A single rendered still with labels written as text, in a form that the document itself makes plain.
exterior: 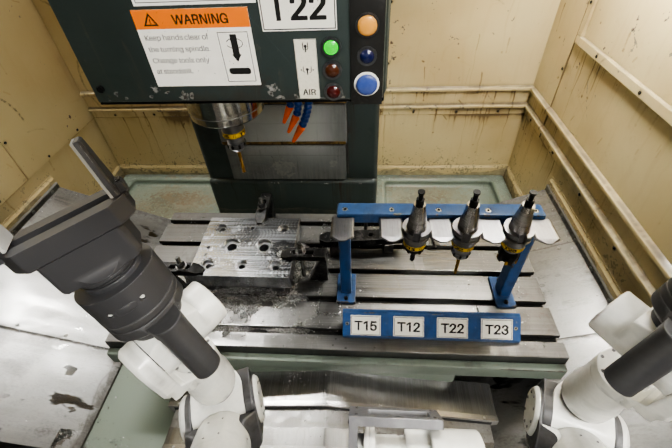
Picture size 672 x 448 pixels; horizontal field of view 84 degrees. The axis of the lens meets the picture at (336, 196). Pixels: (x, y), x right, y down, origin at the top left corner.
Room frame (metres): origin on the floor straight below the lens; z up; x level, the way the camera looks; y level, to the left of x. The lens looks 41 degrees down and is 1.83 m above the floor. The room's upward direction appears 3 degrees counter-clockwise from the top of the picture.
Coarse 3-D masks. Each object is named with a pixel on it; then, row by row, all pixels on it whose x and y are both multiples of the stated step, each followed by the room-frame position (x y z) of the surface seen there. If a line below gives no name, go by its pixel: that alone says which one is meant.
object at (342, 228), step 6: (336, 222) 0.61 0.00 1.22; (342, 222) 0.61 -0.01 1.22; (348, 222) 0.61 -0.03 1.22; (336, 228) 0.59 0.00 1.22; (342, 228) 0.59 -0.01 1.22; (348, 228) 0.59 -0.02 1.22; (330, 234) 0.57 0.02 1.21; (336, 234) 0.57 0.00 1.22; (342, 234) 0.57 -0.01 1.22; (348, 234) 0.57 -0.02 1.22; (342, 240) 0.55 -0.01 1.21
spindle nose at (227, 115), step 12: (192, 108) 0.67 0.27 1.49; (204, 108) 0.66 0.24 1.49; (216, 108) 0.66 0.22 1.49; (228, 108) 0.66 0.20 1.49; (240, 108) 0.67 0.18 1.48; (252, 108) 0.69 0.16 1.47; (192, 120) 0.70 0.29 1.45; (204, 120) 0.66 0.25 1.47; (216, 120) 0.66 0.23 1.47; (228, 120) 0.66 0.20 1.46; (240, 120) 0.67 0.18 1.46
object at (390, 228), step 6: (384, 222) 0.60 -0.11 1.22; (390, 222) 0.60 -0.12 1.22; (396, 222) 0.60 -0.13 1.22; (402, 222) 0.60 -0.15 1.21; (384, 228) 0.58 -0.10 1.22; (390, 228) 0.58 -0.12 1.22; (396, 228) 0.58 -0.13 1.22; (384, 234) 0.56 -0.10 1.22; (390, 234) 0.56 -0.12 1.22; (396, 234) 0.56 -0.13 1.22; (402, 234) 0.56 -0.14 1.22; (390, 240) 0.54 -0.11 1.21; (396, 240) 0.54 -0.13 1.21
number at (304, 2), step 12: (288, 0) 0.51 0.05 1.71; (300, 0) 0.51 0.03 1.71; (312, 0) 0.51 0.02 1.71; (324, 0) 0.51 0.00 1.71; (288, 12) 0.51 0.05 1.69; (300, 12) 0.51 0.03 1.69; (312, 12) 0.51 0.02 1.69; (324, 12) 0.51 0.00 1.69; (300, 24) 0.51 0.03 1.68; (312, 24) 0.51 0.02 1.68
